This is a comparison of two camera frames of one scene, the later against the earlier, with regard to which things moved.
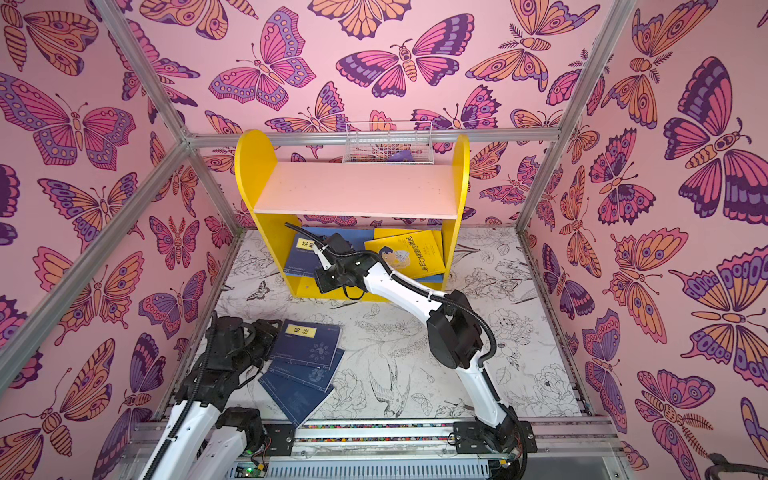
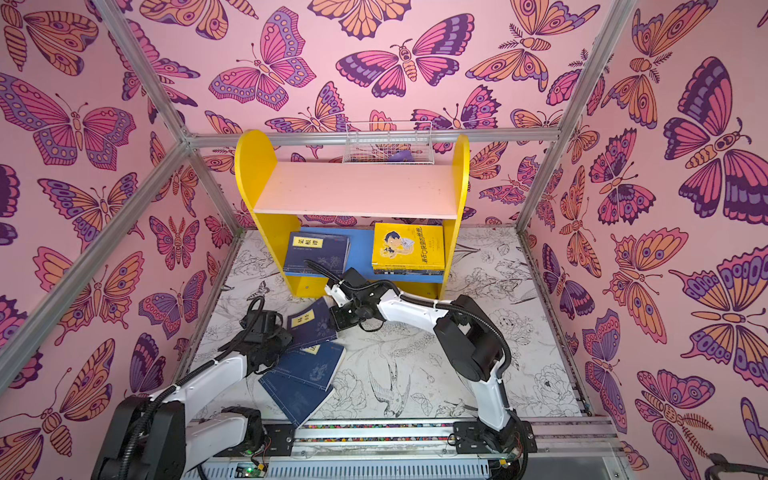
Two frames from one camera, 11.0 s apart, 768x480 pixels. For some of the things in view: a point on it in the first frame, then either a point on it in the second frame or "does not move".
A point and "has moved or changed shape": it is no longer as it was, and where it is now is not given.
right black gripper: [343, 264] -> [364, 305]
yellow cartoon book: [410, 256] has moved or changed shape
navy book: [307, 343] -> [311, 324]
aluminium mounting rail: [415, 450] does not move
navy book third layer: [315, 377] does not move
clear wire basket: [388, 143] does not move
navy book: [303, 260] does not move
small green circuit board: [247, 470] does not move
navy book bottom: [297, 400] does not move
